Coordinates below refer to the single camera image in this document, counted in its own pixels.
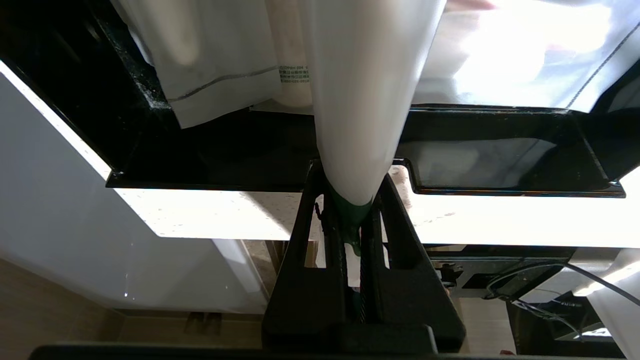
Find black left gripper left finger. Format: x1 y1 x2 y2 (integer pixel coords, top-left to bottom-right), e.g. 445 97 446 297
262 160 359 351

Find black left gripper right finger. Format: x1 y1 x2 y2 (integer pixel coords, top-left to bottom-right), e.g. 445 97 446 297
361 175 466 351

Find black pull-out drawer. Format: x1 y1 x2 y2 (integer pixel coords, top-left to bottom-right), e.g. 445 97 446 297
0 0 640 199

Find white packaged amenity items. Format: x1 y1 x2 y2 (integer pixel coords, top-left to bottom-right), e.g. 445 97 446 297
264 0 317 110

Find white vanity cabinet front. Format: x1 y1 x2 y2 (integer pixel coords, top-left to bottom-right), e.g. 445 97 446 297
0 60 273 316

